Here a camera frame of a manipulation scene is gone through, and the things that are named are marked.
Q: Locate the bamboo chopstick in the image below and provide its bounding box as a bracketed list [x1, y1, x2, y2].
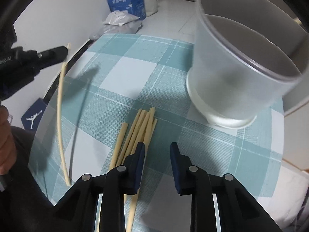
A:
[109, 123, 128, 170]
[116, 109, 141, 166]
[130, 112, 150, 155]
[122, 110, 147, 163]
[126, 107, 156, 232]
[56, 58, 71, 186]

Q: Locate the person's left hand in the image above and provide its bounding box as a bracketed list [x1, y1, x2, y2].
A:
[0, 106, 17, 175]

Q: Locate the blue Jordan shoe box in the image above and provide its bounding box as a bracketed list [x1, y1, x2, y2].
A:
[21, 98, 47, 132]

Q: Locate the white plastic parcel bag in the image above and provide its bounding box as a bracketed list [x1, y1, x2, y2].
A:
[104, 10, 140, 26]

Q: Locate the teal checked tablecloth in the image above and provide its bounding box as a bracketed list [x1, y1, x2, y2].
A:
[28, 32, 284, 232]

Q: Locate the grey plastic parcel bag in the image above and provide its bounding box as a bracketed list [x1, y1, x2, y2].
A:
[89, 20, 143, 41]

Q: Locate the blue cardboard box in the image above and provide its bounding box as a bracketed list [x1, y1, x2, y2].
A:
[107, 0, 146, 20]

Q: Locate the grey divided utensil holder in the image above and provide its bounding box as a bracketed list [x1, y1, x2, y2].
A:
[186, 0, 308, 129]

